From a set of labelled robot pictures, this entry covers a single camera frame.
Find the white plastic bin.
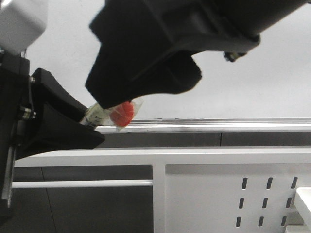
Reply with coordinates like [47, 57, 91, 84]
[284, 187, 311, 233]

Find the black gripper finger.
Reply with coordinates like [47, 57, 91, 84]
[85, 0, 306, 108]

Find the white dry-erase marker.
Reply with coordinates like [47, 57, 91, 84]
[80, 103, 112, 128]

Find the red round magnet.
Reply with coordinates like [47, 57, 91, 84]
[109, 101, 134, 127]

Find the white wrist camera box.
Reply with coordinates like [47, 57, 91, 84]
[0, 0, 49, 55]

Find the white metal whiteboard stand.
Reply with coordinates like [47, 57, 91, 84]
[12, 147, 311, 233]

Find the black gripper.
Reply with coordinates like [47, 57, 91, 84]
[0, 48, 105, 225]

